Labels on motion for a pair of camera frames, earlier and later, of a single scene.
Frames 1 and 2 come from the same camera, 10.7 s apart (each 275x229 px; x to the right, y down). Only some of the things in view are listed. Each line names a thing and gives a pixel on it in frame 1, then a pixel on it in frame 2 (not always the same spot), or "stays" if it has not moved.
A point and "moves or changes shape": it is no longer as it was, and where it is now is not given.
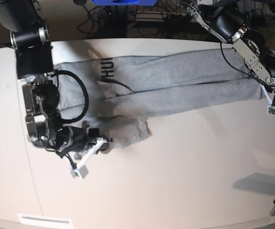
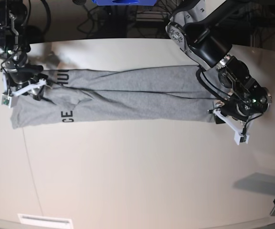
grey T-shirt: x=113 y=97 moves or changes shape
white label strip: x=37 y=220 stays
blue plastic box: x=124 y=2 stays
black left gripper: x=69 y=138 → x=23 y=75
